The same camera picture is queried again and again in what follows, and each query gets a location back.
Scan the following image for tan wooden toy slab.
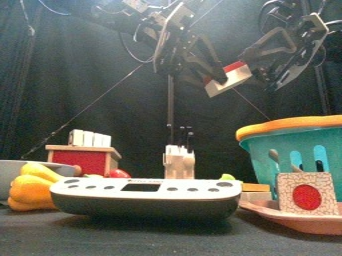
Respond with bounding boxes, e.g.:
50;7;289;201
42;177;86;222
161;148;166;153
241;182;273;202

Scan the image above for black handled toy knife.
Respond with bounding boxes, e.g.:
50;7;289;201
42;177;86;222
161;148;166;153
186;125;195;155
178;125;186;148

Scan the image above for wooden toy spoon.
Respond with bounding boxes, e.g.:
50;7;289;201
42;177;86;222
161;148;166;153
268;148;305;174

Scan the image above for white toy kitchen scale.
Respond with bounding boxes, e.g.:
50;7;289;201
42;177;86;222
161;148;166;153
48;176;245;222

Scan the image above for white segmented toy block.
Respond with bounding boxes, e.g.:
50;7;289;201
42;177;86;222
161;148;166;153
67;128;114;148

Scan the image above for grey blue bowl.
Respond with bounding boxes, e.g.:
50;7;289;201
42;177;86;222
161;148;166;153
0;159;78;202

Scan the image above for green toy vegetable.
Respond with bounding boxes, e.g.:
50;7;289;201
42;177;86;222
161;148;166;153
218;173;245;184

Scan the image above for red and white toy block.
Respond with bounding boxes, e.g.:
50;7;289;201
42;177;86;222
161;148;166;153
203;60;254;99

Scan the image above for red patterned cube box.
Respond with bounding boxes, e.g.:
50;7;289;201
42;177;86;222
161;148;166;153
276;171;341;217

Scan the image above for black vertical frame post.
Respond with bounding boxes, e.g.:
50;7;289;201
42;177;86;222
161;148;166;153
167;73;175;145

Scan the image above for pink toy tray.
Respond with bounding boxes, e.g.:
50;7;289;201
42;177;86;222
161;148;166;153
239;199;342;237

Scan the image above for red round toy fruit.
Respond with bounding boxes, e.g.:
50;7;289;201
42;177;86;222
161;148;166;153
107;168;133;179

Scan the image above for teal basket with orange rim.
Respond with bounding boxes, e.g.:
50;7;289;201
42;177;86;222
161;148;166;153
235;114;342;203

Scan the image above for yellow orange toy pepper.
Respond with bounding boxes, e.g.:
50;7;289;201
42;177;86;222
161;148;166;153
6;162;68;212

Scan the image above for wooden box with red sides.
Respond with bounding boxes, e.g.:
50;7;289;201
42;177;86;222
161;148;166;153
44;144;123;178

